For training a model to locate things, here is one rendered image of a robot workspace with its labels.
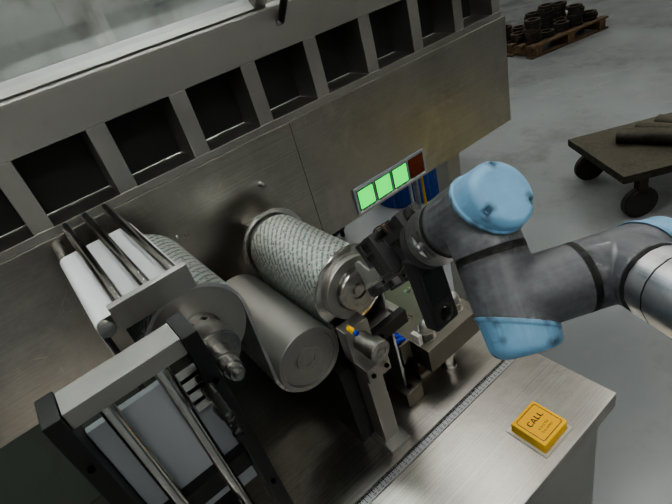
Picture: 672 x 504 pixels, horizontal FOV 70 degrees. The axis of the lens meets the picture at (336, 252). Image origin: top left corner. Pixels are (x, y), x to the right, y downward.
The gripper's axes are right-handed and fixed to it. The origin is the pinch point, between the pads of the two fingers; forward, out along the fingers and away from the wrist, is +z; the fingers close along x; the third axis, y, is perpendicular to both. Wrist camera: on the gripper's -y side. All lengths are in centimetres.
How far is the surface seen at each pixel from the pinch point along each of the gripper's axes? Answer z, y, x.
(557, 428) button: 4.0, -39.3, -14.8
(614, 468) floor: 72, -102, -69
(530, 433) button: 6.2, -37.5, -11.0
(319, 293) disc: 1.9, 4.8, 8.2
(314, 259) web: 3.3, 9.9, 4.9
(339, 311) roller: 4.2, 0.4, 6.3
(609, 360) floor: 91, -87, -113
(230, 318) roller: -1.0, 9.1, 22.5
